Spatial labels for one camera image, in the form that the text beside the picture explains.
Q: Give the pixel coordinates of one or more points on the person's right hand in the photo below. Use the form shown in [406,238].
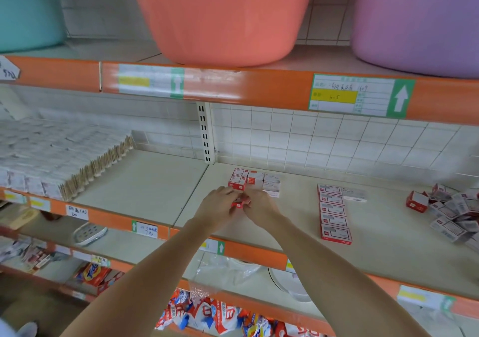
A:
[264,212]

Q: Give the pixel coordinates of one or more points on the person's left hand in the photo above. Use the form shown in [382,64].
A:
[217,209]

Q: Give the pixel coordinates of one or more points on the white shelf with orange edges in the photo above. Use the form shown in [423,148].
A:
[142,187]

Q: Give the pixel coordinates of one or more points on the pile of red white boxes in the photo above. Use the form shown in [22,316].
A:
[453,217]

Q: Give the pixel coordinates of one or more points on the person's left forearm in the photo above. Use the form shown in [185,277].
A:
[142,280]

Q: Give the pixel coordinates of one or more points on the person's right forearm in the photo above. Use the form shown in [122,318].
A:
[344,280]

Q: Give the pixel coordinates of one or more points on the white perforated shelf upright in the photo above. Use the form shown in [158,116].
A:
[206,132]

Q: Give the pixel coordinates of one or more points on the small price label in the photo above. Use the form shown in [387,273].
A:
[15,197]
[425,298]
[145,230]
[290,266]
[211,247]
[40,204]

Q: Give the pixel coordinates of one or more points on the clear plastic bag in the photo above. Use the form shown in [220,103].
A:
[224,268]

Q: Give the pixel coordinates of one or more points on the pile of small colourful packets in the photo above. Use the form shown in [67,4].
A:
[217,314]

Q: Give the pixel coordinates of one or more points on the white handwritten label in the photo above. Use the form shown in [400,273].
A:
[77,212]
[9,69]

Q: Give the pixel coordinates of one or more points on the large label with green arrow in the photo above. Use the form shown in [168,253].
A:
[363,96]
[150,81]

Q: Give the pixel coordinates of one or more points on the row of beige bundles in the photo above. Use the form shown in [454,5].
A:
[52,157]

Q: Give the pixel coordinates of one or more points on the orange plastic basin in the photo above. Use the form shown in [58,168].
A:
[217,15]

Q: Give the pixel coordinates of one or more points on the purple plastic basin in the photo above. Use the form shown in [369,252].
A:
[419,22]

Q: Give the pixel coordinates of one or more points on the teal plastic basin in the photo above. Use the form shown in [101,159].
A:
[30,11]

